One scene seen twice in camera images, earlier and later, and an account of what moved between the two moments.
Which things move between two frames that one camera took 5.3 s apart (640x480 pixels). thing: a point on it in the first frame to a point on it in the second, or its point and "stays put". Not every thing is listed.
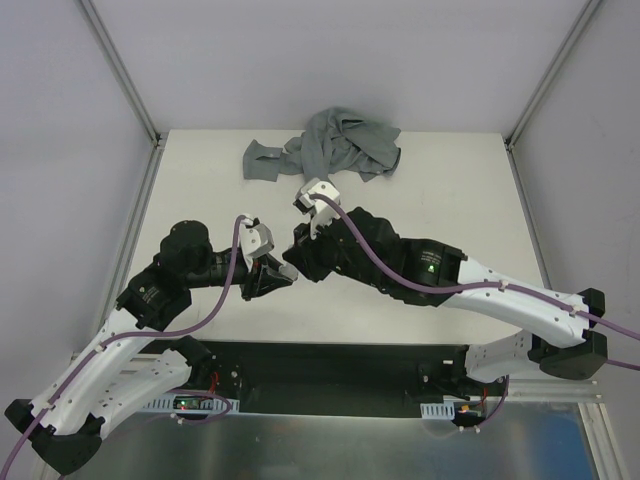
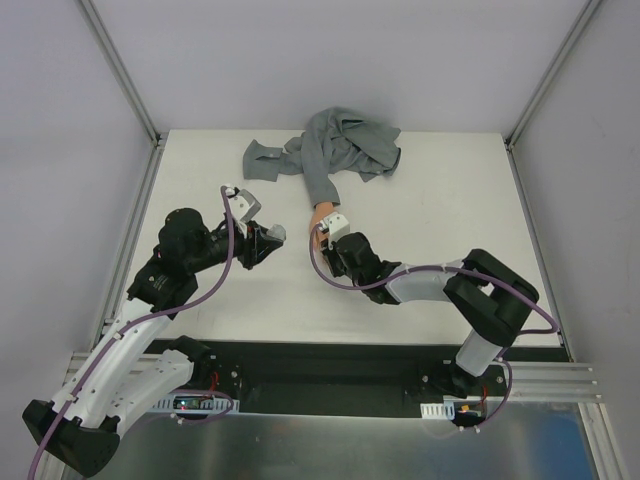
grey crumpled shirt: x=333 y=143 stays put
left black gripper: x=255 y=281 to x=251 y=246
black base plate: x=345 y=379 stays put
